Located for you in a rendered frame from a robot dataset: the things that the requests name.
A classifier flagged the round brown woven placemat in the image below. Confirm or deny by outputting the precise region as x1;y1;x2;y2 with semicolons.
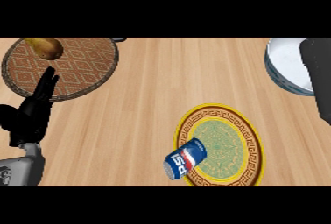
0;38;120;102

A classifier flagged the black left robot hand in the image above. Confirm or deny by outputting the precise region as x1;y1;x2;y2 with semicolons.
0;66;61;148

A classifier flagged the blue soda can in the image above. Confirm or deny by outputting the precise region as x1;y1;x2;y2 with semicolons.
161;136;208;181

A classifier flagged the yellow rimmed patterned plate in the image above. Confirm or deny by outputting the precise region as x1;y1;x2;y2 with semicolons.
173;102;266;187

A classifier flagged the brown potato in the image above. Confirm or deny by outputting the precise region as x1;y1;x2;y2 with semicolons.
22;38;65;61

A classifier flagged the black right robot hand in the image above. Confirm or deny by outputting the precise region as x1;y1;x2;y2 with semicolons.
299;38;331;127

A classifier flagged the white bowl with blue rim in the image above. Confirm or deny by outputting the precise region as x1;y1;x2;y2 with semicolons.
263;38;316;97

